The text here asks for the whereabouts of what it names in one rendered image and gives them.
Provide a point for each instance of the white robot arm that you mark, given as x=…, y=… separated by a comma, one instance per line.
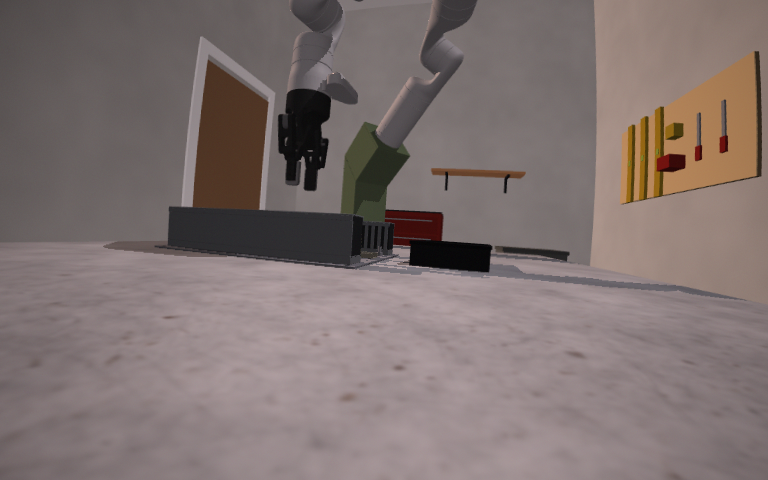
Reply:
x=313, y=53

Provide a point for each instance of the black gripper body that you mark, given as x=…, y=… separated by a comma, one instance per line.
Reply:
x=310, y=107

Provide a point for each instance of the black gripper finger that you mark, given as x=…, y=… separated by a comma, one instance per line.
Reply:
x=311, y=171
x=287, y=128

